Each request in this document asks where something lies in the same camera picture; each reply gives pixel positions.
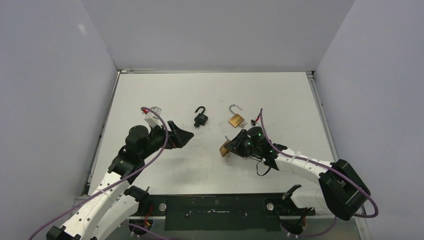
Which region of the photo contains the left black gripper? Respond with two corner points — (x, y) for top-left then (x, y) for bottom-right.
(140, 120), (194, 160)

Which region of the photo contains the brass padlock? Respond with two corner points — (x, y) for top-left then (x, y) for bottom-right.
(228, 104), (245, 128)
(219, 136), (231, 158)

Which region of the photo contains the black padlock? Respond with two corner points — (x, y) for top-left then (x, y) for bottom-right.
(193, 106), (209, 128)

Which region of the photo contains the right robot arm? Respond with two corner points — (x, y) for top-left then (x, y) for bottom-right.
(220, 126), (371, 221)

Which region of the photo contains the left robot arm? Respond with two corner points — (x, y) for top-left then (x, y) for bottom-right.
(46, 120), (194, 240)

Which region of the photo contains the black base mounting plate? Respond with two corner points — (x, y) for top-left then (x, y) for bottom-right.
(129, 193), (316, 232)

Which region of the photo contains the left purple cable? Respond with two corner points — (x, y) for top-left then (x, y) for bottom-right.
(28, 106), (181, 240)

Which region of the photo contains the purple cable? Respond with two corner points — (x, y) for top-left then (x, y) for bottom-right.
(28, 106), (181, 240)
(258, 107), (380, 238)

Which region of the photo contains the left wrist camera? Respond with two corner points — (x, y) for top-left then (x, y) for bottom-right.
(142, 106), (163, 128)

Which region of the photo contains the aluminium frame rail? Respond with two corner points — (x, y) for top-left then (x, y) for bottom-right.
(120, 67), (313, 74)

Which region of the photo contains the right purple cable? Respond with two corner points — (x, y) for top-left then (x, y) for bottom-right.
(258, 107), (380, 238)

